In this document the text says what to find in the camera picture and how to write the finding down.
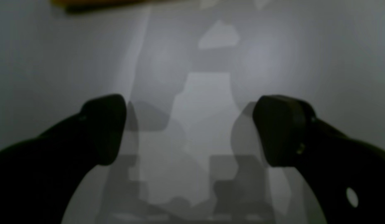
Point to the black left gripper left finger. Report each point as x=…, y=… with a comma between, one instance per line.
x=39, y=176

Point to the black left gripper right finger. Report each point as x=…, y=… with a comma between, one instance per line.
x=346, y=175

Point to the yellow T-shirt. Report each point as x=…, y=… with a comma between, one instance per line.
x=80, y=6

